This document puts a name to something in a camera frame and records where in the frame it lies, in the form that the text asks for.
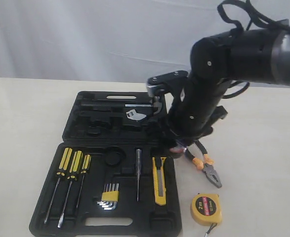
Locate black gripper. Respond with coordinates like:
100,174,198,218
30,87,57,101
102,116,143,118
159,104,228,148

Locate black electrical tape roll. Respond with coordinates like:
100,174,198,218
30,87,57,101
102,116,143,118
169,143,187,159

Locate yellow utility knife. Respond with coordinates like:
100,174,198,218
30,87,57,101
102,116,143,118
152,157,166,206

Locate yellow 2m tape measure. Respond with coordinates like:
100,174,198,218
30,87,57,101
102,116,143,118
190,193,222,226

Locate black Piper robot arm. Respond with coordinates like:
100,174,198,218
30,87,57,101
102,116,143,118
161,29,290,146

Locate black plastic tool case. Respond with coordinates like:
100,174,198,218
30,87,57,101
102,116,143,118
29,91,182,237

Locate orange black combination pliers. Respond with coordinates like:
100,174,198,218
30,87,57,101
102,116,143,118
184,140,222,188

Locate clear tester screwdriver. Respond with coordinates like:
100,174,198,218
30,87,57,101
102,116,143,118
135,148,142,201

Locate silver adjustable wrench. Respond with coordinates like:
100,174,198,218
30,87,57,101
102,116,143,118
126,109,146,121

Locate hex key set yellow holder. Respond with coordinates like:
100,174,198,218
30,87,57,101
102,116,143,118
96,183,120,211

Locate small yellow black screwdriver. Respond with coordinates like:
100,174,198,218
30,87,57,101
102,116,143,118
76,154,91,209

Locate middle yellow black screwdriver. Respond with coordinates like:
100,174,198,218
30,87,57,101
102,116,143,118
57,150,83,228

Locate large yellow black screwdriver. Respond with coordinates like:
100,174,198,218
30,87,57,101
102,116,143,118
43,147,73,224

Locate white backdrop curtain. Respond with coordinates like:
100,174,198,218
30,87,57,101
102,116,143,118
0,0,290,88

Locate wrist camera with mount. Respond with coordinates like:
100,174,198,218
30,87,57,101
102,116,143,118
146,70,189,99

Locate claw hammer black handle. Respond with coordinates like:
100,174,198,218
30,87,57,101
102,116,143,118
79,96,164,116

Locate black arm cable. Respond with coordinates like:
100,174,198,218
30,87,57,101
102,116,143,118
216,0,290,99

